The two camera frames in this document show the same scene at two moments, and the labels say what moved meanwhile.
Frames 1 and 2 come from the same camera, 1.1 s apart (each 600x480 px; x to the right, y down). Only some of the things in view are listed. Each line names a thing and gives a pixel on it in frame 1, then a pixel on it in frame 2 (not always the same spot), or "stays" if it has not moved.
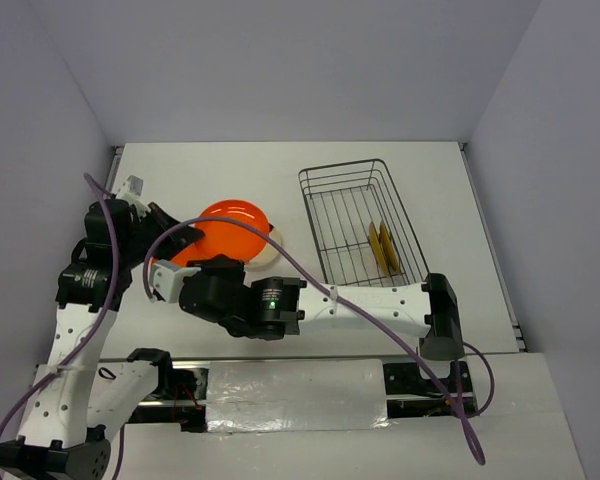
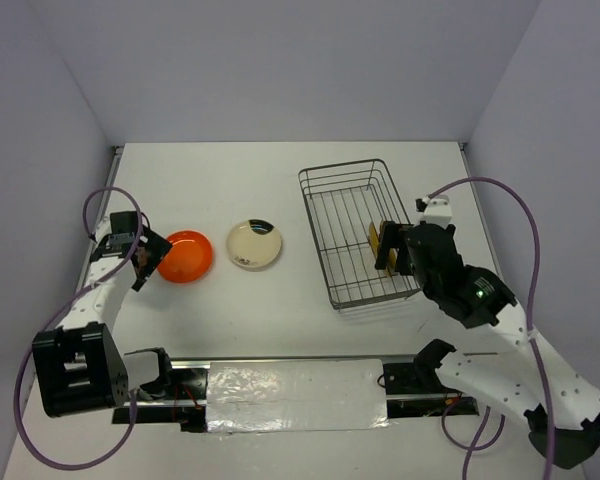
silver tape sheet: x=296 y=395 stays
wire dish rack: x=362 y=232 stays
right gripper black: x=221 y=263 to x=389 y=235
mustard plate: x=373 y=239 stays
